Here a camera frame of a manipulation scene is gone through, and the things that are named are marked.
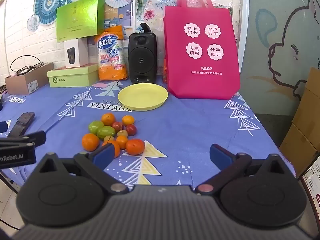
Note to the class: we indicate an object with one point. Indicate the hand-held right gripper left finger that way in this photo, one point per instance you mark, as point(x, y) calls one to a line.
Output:
point(103, 154)

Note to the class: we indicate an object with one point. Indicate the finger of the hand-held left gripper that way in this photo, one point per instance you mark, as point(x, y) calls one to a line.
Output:
point(37, 137)

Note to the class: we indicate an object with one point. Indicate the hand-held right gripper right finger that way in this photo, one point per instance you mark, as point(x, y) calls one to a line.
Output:
point(221, 154)

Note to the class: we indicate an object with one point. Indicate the tangerine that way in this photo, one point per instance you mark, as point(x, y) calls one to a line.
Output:
point(117, 150)
point(108, 120)
point(135, 147)
point(90, 142)

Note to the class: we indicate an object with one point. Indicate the small yellowish plum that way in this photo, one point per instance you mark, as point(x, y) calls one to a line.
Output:
point(122, 133)
point(108, 138)

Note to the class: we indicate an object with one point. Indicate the small orange kumquat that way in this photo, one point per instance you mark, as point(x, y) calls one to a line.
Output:
point(128, 120)
point(121, 141)

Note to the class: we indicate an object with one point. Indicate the yellow plate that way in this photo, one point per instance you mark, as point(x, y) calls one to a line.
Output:
point(142, 96)

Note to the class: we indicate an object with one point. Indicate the black flat device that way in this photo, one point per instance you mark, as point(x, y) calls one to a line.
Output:
point(21, 124)

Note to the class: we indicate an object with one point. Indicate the blue rounded object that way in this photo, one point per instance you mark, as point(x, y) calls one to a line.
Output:
point(3, 127)

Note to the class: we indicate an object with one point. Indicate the blue printed tablecloth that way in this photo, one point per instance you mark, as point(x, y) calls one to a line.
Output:
point(200, 120)

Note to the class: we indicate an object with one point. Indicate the brown cardboard box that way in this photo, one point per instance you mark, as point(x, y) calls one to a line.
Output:
point(17, 83)

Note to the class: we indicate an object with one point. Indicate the light green shoe box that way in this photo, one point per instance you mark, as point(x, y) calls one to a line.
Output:
point(72, 78)

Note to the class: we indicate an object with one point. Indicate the orange paper cup pack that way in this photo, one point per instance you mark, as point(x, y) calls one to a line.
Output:
point(111, 72)

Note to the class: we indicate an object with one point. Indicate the flattened cardboard boxes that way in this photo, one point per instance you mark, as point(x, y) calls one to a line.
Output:
point(305, 130)

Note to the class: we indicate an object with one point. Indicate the pink tote bag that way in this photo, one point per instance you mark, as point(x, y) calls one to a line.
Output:
point(175, 80)

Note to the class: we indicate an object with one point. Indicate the white printed sign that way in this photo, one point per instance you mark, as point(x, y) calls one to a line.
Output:
point(312, 180)

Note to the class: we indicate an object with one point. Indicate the white cup box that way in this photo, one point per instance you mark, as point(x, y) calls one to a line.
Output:
point(82, 52)

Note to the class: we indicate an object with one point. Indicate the red juice carton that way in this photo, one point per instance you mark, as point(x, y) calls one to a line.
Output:
point(165, 73)

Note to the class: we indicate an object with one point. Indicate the black speaker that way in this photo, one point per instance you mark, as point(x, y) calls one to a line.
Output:
point(142, 60)

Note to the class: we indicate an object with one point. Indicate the small blue paper fan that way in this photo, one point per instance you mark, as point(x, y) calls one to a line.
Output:
point(33, 22)

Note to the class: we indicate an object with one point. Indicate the bright green gift box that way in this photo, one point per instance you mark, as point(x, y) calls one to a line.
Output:
point(75, 22)

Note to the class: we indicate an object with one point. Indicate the floral printed cloth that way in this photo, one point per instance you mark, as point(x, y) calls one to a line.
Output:
point(150, 12)

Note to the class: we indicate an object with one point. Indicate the blue wall poster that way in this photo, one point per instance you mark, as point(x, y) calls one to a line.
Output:
point(120, 13)

